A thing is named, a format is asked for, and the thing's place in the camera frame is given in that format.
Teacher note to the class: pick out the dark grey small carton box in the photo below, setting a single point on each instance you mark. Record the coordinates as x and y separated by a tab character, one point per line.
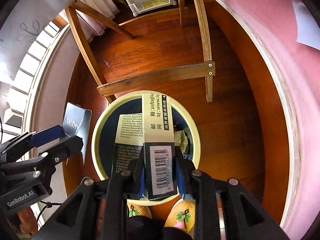
77	121

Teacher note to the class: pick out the pink bed blanket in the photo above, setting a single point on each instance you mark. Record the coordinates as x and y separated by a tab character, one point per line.
284	77

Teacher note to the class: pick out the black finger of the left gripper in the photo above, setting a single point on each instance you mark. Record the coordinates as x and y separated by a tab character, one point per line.
63	150

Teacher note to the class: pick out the left yellow embroidered slipper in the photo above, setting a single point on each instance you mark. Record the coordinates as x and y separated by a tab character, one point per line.
138	210

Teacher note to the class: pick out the right yellow embroidered slipper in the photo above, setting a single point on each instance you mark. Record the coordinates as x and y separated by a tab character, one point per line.
182	216

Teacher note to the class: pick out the green white barcode carton box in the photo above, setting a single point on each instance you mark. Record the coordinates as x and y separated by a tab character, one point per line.
151	127

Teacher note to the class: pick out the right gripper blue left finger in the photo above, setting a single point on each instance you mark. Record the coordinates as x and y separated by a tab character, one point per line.
137	168

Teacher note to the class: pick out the cream window curtain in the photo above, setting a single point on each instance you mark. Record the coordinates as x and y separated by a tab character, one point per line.
91	26

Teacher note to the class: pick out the yellow embroidered slipper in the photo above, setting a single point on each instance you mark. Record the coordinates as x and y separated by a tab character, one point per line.
138	210
182	216

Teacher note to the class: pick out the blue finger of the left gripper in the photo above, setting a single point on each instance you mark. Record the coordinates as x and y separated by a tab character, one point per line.
43	137

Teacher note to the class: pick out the tree pattern tablecloth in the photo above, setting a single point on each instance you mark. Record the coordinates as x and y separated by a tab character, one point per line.
23	25

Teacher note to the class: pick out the round yellow rimmed trash bin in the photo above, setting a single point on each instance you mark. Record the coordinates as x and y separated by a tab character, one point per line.
118	186

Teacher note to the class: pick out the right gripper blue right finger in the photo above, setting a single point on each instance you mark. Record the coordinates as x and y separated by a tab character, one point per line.
184	168

